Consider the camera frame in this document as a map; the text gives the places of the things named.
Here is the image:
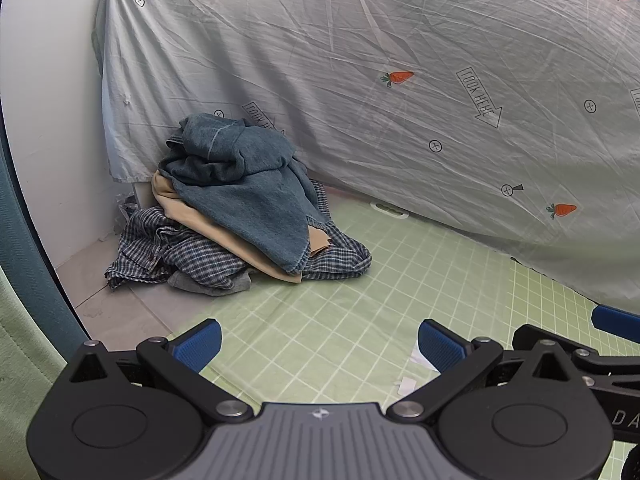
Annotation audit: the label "dark grey garment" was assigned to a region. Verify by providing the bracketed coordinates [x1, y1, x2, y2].
[166, 269, 252, 295]

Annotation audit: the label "beige garment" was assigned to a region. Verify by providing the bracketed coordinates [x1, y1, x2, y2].
[151, 170, 333, 285]

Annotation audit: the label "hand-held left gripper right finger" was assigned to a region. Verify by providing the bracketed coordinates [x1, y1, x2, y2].
[387, 318, 587, 424]

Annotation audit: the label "blue plaid shirt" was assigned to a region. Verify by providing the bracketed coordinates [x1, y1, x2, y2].
[104, 180, 373, 292]

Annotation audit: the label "grey carrot print bed sheet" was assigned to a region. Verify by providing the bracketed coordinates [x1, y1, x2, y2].
[91, 0, 640, 316]

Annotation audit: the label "pale green cloth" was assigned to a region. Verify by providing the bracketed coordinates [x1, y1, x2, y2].
[0, 265, 71, 480]

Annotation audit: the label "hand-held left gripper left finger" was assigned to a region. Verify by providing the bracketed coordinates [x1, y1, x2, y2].
[61, 318, 254, 424]

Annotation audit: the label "green grid mat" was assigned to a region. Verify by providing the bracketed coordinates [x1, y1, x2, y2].
[167, 195, 640, 480]

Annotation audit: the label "white plastic handle piece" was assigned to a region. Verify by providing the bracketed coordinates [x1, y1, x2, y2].
[369, 201, 411, 219]

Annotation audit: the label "blue denim jeans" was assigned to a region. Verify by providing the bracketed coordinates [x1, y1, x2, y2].
[157, 114, 333, 276]

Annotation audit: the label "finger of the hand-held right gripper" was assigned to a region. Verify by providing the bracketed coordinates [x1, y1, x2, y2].
[591, 304, 640, 346]
[511, 324, 640, 379]

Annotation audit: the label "white paper scrap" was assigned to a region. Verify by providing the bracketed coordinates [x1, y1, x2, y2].
[409, 345, 441, 375]
[395, 376, 420, 402]

